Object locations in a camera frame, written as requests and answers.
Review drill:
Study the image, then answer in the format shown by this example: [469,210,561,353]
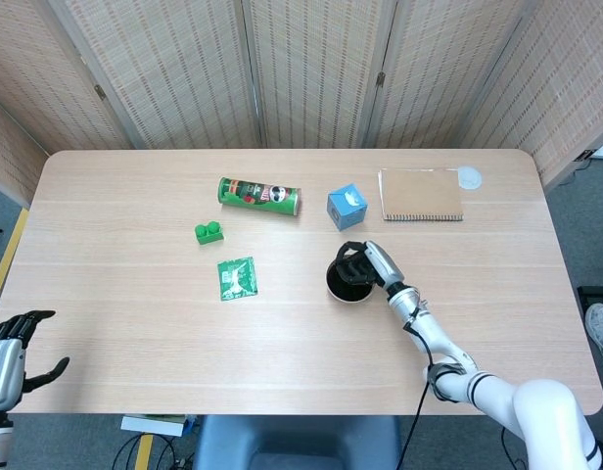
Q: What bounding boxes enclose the white sneaker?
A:
[583,302,603,372]

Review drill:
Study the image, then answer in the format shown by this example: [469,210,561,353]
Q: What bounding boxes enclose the bamboo folding screen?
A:
[0,0,603,210]

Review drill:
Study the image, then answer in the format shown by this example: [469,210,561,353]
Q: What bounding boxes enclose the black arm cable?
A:
[394,312,472,470]

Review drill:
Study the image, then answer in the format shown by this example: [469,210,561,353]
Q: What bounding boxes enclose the green sachet packet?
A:
[216,256,260,302]

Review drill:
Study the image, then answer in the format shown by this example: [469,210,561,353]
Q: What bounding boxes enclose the green Pringles can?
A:
[215,176,302,219]

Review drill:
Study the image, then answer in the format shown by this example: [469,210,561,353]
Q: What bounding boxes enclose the green toy brick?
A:
[193,220,225,247]

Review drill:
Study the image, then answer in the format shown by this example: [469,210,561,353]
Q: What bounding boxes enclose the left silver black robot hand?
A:
[0,308,70,412]

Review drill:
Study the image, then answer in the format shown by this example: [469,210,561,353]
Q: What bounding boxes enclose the blue cube box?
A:
[326,182,369,231]

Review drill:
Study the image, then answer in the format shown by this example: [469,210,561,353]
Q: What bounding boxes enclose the black floor cables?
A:
[110,430,198,470]

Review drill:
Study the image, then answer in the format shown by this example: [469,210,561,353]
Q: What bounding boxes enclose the brown spiral notebook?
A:
[377,167,465,223]

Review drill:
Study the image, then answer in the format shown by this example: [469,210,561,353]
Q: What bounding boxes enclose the dark blue chair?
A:
[192,414,404,470]

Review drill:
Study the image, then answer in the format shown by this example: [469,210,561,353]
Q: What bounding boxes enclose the black box on floor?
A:
[577,285,603,309]

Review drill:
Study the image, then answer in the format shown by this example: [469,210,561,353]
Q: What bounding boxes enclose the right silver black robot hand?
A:
[334,239,406,290]

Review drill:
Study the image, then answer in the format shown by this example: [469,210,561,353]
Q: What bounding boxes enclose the white bowl with dark interior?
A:
[324,261,376,306]

